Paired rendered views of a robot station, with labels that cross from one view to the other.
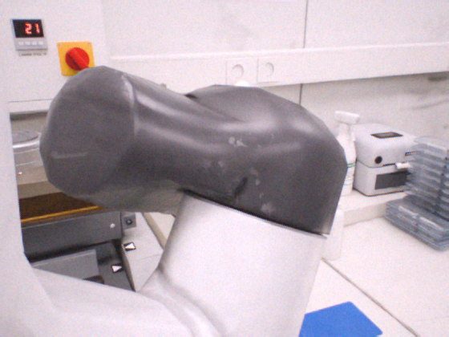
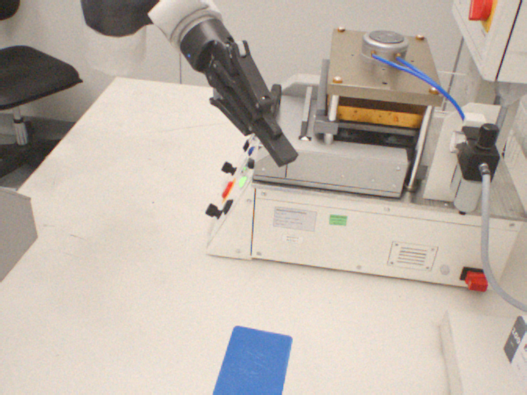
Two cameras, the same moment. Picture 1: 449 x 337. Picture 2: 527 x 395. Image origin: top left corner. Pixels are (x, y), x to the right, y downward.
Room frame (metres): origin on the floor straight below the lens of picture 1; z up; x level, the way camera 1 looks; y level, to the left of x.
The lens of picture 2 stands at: (0.88, -0.64, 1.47)
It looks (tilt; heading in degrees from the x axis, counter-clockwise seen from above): 35 degrees down; 120
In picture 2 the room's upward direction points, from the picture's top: 4 degrees clockwise
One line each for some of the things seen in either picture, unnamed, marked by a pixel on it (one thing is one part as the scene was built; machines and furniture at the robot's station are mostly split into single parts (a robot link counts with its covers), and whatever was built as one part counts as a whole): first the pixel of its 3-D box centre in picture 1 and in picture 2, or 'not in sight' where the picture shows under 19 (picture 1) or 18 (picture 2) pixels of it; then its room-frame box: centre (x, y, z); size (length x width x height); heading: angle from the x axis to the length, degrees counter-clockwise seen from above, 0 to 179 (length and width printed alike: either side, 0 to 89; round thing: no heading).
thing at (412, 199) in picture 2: not in sight; (382, 151); (0.58, 0.31, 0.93); 0.46 x 0.35 x 0.01; 25
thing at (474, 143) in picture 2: not in sight; (468, 162); (0.76, 0.15, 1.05); 0.15 x 0.05 x 0.15; 115
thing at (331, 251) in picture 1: (332, 229); not in sight; (0.87, -0.26, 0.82); 0.05 x 0.05 x 0.14
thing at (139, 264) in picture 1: (136, 251); (325, 164); (0.54, 0.14, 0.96); 0.26 x 0.05 x 0.07; 25
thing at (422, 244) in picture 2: not in sight; (353, 192); (0.55, 0.28, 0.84); 0.53 x 0.37 x 0.17; 25
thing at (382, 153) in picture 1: (373, 156); not in sight; (1.24, -0.48, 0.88); 0.25 x 0.20 x 0.17; 19
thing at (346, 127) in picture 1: (342, 153); not in sight; (1.16, -0.35, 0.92); 0.09 x 0.08 x 0.25; 32
